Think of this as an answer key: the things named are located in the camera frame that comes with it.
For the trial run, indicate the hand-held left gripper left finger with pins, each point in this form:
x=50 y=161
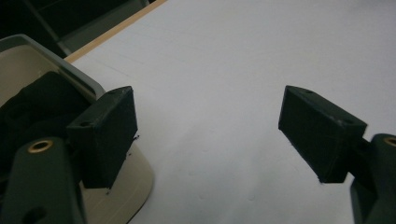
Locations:
x=93 y=137

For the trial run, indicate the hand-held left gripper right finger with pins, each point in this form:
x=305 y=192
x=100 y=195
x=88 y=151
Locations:
x=320 y=133

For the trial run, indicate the beige plastic basket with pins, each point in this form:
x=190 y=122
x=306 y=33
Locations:
x=130 y=183

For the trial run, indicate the dark cloth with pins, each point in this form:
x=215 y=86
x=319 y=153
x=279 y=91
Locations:
x=37 y=109

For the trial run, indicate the dark metal stand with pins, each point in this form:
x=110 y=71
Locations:
x=46 y=28

